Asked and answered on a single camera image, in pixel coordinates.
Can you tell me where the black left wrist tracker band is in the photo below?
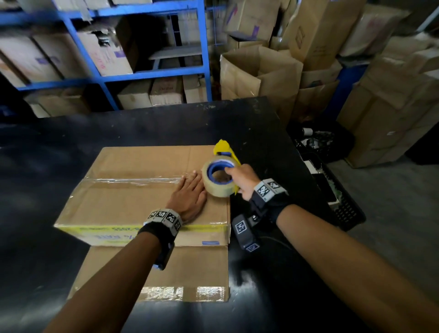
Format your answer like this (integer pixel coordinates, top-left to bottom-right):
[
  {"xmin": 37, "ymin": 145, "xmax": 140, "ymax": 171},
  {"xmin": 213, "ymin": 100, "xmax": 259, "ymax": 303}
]
[{"xmin": 138, "ymin": 208, "xmax": 182, "ymax": 271}]

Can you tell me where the group of pale cardboard boxes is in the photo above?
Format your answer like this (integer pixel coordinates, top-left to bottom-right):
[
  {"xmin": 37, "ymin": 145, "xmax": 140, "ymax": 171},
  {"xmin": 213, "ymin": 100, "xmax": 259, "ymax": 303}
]
[{"xmin": 0, "ymin": 0, "xmax": 208, "ymax": 118}]

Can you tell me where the clear packing tape roll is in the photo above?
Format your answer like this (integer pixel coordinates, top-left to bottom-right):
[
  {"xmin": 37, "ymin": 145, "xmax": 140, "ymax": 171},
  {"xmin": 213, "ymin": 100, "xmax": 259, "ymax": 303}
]
[{"xmin": 201, "ymin": 155, "xmax": 239, "ymax": 198}]

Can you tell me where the black plastic crate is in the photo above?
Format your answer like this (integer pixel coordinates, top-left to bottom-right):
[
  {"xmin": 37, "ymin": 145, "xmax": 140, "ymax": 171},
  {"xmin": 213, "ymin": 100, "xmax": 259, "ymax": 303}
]
[{"xmin": 303, "ymin": 153, "xmax": 366, "ymax": 232}]

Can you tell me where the yellow tape dispenser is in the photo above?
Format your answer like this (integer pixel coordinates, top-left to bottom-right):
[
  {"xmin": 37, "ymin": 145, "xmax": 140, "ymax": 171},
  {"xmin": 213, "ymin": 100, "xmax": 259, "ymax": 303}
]
[{"xmin": 213, "ymin": 139, "xmax": 243, "ymax": 196}]

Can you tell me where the black right wrist camera band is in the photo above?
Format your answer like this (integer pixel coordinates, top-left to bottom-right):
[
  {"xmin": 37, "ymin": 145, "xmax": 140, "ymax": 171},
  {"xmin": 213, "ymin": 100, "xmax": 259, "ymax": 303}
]
[{"xmin": 231, "ymin": 178, "xmax": 296, "ymax": 253}]

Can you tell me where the open brown cardboard box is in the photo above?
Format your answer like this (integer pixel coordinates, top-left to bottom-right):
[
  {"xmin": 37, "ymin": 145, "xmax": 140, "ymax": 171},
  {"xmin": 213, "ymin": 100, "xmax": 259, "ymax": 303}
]
[{"xmin": 220, "ymin": 45, "xmax": 304, "ymax": 126}]

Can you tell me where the flat brown cardboard sheet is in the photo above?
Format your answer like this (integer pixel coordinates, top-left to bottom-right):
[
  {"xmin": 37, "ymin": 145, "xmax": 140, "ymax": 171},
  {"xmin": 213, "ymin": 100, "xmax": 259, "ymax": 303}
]
[{"xmin": 67, "ymin": 245, "xmax": 230, "ymax": 303}]

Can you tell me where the person's right forearm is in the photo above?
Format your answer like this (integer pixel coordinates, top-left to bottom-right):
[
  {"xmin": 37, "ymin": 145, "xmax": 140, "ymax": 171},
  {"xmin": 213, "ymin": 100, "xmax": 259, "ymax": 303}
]
[{"xmin": 276, "ymin": 204, "xmax": 439, "ymax": 333}]

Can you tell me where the pile of large cardboard boxes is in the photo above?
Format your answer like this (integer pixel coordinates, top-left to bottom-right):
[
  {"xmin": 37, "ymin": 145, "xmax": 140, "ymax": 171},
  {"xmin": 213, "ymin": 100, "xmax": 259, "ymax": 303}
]
[{"xmin": 225, "ymin": 0, "xmax": 439, "ymax": 169}]

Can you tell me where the blue metal shelf rack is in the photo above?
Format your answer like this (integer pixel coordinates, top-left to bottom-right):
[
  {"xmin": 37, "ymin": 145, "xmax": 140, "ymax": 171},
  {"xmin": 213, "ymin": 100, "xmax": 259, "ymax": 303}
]
[{"xmin": 0, "ymin": 0, "xmax": 228, "ymax": 111}]

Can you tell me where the person's left hand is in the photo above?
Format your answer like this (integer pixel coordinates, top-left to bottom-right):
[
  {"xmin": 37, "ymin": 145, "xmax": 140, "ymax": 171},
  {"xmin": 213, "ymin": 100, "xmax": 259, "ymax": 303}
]
[{"xmin": 166, "ymin": 170, "xmax": 208, "ymax": 224}]

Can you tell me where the person's right hand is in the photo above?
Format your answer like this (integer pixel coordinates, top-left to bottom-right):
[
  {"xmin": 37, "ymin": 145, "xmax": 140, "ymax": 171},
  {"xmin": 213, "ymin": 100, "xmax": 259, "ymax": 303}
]
[{"xmin": 224, "ymin": 164, "xmax": 261, "ymax": 201}]

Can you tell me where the person's left forearm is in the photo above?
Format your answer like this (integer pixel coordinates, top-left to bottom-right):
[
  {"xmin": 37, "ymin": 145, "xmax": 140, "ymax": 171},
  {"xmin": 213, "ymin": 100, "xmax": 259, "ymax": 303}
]
[{"xmin": 44, "ymin": 231, "xmax": 162, "ymax": 333}]

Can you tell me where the black bag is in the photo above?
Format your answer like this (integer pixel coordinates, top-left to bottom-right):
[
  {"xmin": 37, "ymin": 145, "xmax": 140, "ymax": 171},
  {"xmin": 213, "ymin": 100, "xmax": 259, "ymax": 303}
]
[{"xmin": 287, "ymin": 119, "xmax": 356, "ymax": 164}]

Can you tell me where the brown cardboard box with tape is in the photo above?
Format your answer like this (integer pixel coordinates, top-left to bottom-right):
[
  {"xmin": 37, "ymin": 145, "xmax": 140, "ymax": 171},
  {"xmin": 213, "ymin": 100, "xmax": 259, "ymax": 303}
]
[{"xmin": 54, "ymin": 145, "xmax": 231, "ymax": 248}]

